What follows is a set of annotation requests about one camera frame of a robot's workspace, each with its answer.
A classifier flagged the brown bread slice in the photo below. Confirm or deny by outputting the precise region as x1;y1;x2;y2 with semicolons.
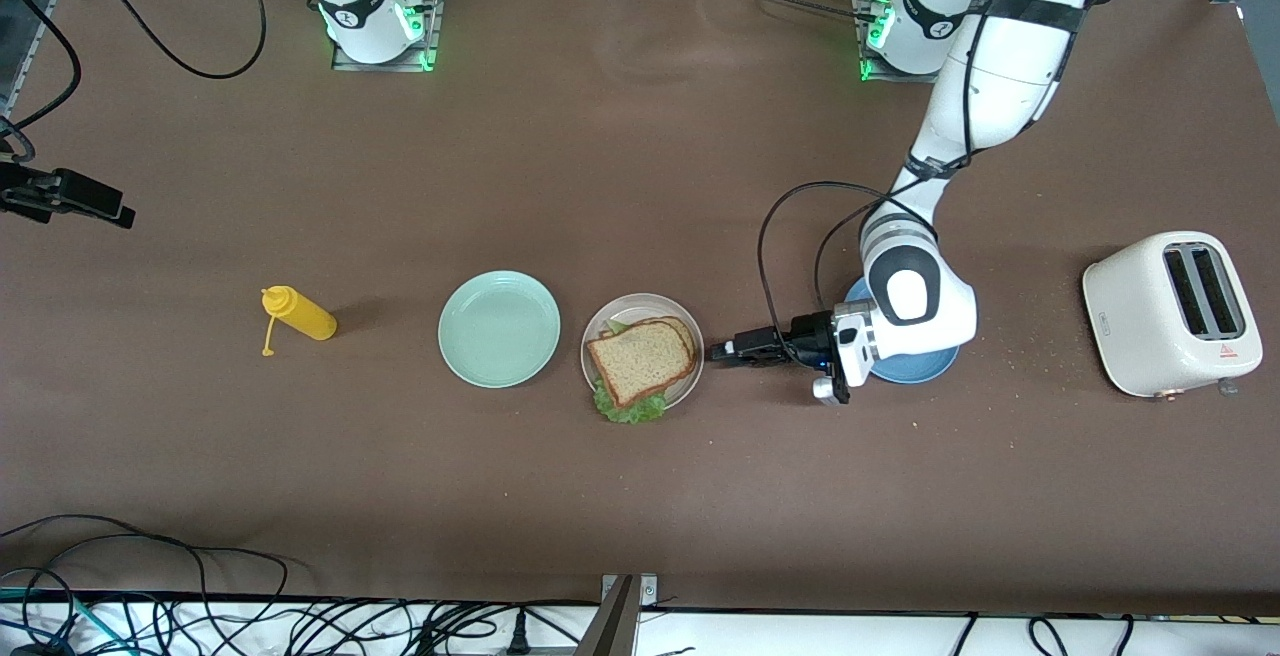
640;316;699;362
586;321;696;409

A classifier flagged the white toaster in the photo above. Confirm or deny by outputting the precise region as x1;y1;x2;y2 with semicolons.
1082;231;1264;400

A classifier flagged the yellow mustard squeeze bottle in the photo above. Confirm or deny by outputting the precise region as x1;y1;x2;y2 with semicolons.
261;285;338;358

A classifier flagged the black looping cable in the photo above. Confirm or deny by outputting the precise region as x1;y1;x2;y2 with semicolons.
0;514;291;627

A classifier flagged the beige plate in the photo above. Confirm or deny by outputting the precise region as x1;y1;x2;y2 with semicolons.
581;293;706;415

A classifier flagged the green lettuce leaf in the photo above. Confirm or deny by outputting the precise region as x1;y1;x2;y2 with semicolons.
592;321;669;425

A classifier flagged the dark grey metal post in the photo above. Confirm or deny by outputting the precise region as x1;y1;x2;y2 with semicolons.
575;576;641;656

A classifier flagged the mint green plate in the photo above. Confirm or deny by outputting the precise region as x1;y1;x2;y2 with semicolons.
438;270;562;389

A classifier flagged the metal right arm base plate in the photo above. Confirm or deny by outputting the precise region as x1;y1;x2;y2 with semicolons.
332;0;446;72

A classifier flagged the teal cable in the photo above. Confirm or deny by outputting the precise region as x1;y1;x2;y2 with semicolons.
0;586;111;642

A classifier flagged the blue plate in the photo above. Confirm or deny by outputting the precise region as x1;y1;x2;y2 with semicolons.
843;276;963;385

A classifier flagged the grey metal table bracket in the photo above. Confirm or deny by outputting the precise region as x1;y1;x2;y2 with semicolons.
602;574;659;607

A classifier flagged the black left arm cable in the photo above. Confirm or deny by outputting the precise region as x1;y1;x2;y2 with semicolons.
757;0;1201;342

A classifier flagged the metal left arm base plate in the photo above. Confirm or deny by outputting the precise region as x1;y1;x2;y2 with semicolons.
855;0;951;85

